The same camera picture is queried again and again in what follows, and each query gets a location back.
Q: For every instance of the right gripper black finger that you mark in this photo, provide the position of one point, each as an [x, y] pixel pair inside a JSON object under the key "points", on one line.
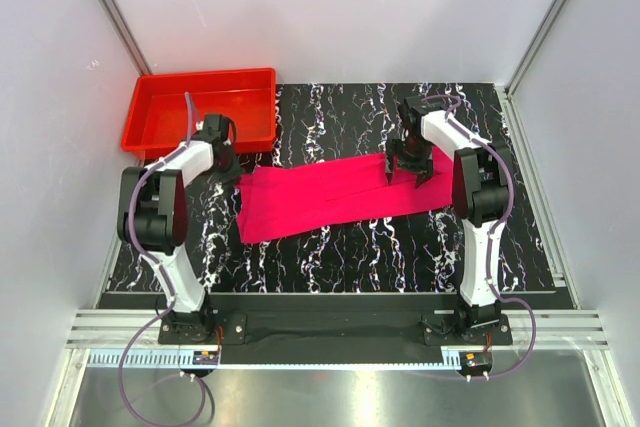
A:
{"points": [[389, 170], [423, 176]]}

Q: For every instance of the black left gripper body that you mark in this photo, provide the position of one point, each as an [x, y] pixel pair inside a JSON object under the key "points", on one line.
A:
{"points": [[229, 170]]}

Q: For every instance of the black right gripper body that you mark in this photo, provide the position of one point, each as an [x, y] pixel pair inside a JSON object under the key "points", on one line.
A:
{"points": [[412, 154]]}

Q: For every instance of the pink t shirt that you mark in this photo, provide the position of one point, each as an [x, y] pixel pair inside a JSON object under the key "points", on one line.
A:
{"points": [[279, 202]]}

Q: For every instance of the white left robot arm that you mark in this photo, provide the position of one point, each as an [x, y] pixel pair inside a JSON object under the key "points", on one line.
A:
{"points": [[153, 218]]}

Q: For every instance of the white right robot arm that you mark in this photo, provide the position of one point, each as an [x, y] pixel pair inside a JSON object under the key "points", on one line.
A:
{"points": [[482, 197]]}

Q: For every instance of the black marbled table mat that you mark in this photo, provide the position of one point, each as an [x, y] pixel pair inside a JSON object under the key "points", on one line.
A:
{"points": [[323, 122]]}

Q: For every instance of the red plastic bin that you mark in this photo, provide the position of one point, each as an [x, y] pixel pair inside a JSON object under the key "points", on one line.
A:
{"points": [[157, 117]]}

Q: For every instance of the right orange connector board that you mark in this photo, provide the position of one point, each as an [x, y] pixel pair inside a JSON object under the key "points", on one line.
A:
{"points": [[478, 360]]}

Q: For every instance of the orange connector board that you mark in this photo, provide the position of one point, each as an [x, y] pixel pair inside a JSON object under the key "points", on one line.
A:
{"points": [[206, 358], [478, 360]]}

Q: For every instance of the left orange connector board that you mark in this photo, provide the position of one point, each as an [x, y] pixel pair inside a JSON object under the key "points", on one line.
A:
{"points": [[206, 358]]}

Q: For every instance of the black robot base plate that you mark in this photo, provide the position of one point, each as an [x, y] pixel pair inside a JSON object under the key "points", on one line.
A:
{"points": [[386, 348]]}

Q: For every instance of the white slotted cable duct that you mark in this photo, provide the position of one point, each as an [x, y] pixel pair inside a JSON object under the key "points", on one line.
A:
{"points": [[430, 360]]}

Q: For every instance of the aluminium frame rail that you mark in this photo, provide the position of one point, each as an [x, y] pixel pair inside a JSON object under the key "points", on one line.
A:
{"points": [[555, 329]]}

